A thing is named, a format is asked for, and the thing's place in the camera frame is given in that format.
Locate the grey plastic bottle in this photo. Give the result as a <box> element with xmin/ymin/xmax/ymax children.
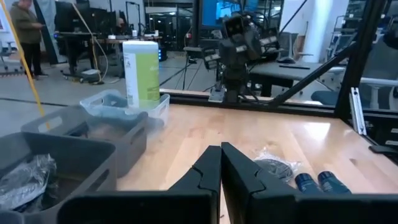
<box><xmin>93</xmin><ymin>95</ymin><xmax>141</xmax><ymax>118</ymax></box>

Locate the grey office chair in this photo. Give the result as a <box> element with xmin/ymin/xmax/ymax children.
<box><xmin>310</xmin><ymin>29</ymin><xmax>398</xmax><ymax>110</ymax></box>

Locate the grey fabric panel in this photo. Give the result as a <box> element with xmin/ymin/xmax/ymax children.
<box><xmin>32</xmin><ymin>0</ymin><xmax>60</xmax><ymax>65</ymax></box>

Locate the black diagonal frame strut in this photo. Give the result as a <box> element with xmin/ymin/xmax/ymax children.
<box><xmin>269</xmin><ymin>42</ymin><xmax>357</xmax><ymax>109</ymax></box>

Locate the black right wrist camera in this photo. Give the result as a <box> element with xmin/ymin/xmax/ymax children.
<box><xmin>222</xmin><ymin>15</ymin><xmax>246</xmax><ymax>40</ymax></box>

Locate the navy DSC shave butter tube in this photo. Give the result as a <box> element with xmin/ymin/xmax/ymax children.
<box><xmin>317</xmin><ymin>170</ymin><xmax>353</xmax><ymax>195</ymax></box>
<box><xmin>294</xmin><ymin>172</ymin><xmax>324</xmax><ymax>195</ymax></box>

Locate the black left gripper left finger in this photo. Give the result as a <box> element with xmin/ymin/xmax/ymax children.
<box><xmin>57</xmin><ymin>145</ymin><xmax>222</xmax><ymax>224</ymax></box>

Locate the yellow hanging strap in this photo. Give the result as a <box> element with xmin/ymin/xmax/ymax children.
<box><xmin>0</xmin><ymin>0</ymin><xmax>51</xmax><ymax>131</ymax></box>

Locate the white square column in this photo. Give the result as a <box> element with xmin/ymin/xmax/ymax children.
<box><xmin>303</xmin><ymin>0</ymin><xmax>351</xmax><ymax>64</ymax></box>

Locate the aluminium bracket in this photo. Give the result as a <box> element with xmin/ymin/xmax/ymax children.
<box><xmin>349</xmin><ymin>86</ymin><xmax>368</xmax><ymax>136</ymax></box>

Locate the beige hanging cable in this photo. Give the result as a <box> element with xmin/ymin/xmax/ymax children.
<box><xmin>70</xmin><ymin>2</ymin><xmax>109</xmax><ymax>85</ymax></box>

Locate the black table end rail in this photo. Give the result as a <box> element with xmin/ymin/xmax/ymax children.
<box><xmin>160</xmin><ymin>88</ymin><xmax>340</xmax><ymax>118</ymax></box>

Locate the green white wipes canister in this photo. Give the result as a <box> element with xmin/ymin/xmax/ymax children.
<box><xmin>123</xmin><ymin>40</ymin><xmax>161</xmax><ymax>110</ymax></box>

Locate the black coil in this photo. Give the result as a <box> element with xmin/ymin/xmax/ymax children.
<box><xmin>0</xmin><ymin>154</ymin><xmax>57</xmax><ymax>212</ymax></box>
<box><xmin>253</xmin><ymin>148</ymin><xmax>302</xmax><ymax>184</ymax></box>

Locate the black desk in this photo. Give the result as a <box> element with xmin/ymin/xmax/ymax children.
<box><xmin>55</xmin><ymin>30</ymin><xmax>163</xmax><ymax>78</ymax></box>

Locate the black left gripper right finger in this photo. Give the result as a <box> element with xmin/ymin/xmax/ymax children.
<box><xmin>221</xmin><ymin>142</ymin><xmax>398</xmax><ymax>224</ymax></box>

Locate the clear plastic bin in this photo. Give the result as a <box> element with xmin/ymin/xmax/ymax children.
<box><xmin>80</xmin><ymin>89</ymin><xmax>171</xmax><ymax>126</ymax></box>

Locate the grey plastic bin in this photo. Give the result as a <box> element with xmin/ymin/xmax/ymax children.
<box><xmin>0</xmin><ymin>132</ymin><xmax>118</xmax><ymax>224</ymax></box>
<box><xmin>0</xmin><ymin>210</ymin><xmax>25</xmax><ymax>224</ymax></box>
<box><xmin>21</xmin><ymin>105</ymin><xmax>149</xmax><ymax>179</ymax></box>

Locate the person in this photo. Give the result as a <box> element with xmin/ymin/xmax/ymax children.
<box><xmin>115</xmin><ymin>17</ymin><xmax>127</xmax><ymax>35</ymax></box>
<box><xmin>9</xmin><ymin>0</ymin><xmax>50</xmax><ymax>78</ymax></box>

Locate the dark grey table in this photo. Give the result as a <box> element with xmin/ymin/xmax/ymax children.
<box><xmin>248</xmin><ymin>60</ymin><xmax>338</xmax><ymax>98</ymax></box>

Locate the black vertical frame post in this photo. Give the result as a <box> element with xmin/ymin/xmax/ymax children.
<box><xmin>335</xmin><ymin>0</ymin><xmax>384</xmax><ymax>121</ymax></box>

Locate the blue display screen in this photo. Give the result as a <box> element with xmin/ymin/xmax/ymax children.
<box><xmin>201</xmin><ymin>0</ymin><xmax>259</xmax><ymax>29</ymax></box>

